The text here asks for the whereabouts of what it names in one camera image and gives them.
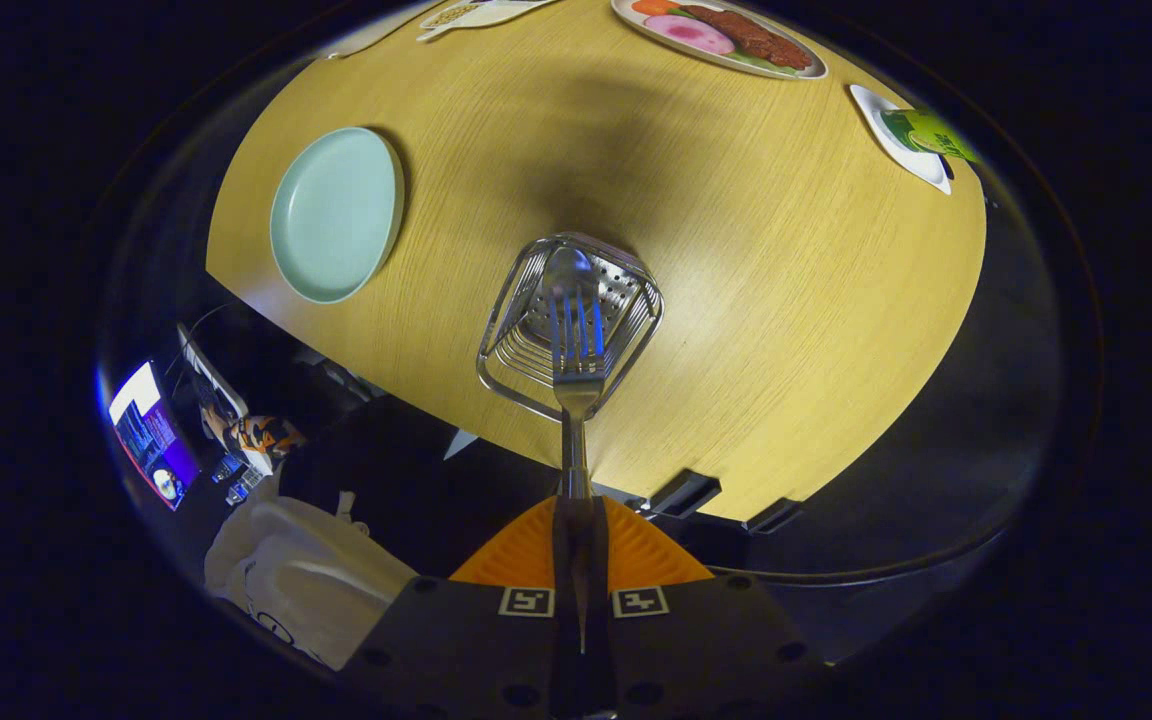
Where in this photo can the pink round food piece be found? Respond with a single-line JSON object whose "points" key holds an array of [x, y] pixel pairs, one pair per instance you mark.
{"points": [[688, 33]]}

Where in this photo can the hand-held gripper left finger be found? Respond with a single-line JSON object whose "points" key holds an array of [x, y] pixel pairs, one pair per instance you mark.
{"points": [[476, 640]]}

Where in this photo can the metal spoon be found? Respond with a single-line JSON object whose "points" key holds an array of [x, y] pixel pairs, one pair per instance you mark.
{"points": [[568, 268]]}

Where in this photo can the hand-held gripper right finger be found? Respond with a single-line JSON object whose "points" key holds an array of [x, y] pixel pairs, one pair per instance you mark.
{"points": [[696, 640]]}

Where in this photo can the orange food piece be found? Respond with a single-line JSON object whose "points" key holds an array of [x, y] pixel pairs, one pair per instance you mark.
{"points": [[654, 7]]}

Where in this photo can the brown meat slices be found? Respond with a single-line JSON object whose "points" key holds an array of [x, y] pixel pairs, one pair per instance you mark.
{"points": [[756, 38]]}

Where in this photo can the white square coaster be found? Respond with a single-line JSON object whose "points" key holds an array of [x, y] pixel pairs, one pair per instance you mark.
{"points": [[896, 150]]}

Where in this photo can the orange black patterned object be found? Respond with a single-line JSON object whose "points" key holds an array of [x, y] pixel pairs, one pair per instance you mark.
{"points": [[266, 435]]}

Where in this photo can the white food plate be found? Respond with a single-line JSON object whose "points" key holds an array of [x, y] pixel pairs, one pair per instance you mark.
{"points": [[656, 35]]}

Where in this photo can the lit computer monitor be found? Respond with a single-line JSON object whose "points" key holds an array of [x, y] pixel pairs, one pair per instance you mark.
{"points": [[151, 435]]}

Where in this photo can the black table bracket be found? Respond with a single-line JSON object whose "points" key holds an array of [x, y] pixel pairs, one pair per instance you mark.
{"points": [[684, 494], [774, 515]]}

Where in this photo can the metal fork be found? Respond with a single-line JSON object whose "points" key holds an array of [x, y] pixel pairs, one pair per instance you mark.
{"points": [[578, 390]]}

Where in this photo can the mint green plate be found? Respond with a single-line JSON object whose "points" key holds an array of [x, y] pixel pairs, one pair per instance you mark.
{"points": [[336, 215]]}

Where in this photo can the green label drink bottle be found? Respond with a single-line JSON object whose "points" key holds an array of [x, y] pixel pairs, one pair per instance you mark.
{"points": [[931, 135]]}

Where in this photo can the white garment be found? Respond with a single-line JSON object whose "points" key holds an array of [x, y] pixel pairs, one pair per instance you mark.
{"points": [[306, 580]]}

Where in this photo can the white divided bean tray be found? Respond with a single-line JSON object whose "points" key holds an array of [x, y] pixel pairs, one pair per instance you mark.
{"points": [[496, 12]]}

